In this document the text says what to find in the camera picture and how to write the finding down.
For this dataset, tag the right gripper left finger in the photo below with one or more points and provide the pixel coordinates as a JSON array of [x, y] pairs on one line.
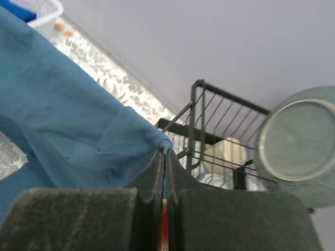
[[89, 219]]

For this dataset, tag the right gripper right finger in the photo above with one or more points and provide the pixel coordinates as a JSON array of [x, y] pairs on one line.
[[201, 217]]

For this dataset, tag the black wire dish rack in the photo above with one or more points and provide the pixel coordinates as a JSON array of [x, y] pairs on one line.
[[212, 115]]

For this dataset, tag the teal blue t shirt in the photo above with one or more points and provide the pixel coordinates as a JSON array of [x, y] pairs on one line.
[[75, 134]]

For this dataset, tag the blue white porcelain bowl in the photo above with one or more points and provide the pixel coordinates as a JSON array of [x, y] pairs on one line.
[[216, 180]]

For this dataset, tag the cream ceramic cup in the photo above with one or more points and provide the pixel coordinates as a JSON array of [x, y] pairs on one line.
[[225, 155]]

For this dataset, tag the grey green plate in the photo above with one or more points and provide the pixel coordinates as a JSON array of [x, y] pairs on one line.
[[294, 150]]

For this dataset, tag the white plastic basket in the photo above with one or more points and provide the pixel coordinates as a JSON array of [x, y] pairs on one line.
[[48, 11]]

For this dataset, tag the bright blue t shirt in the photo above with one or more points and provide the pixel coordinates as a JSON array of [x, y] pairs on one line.
[[18, 11]]

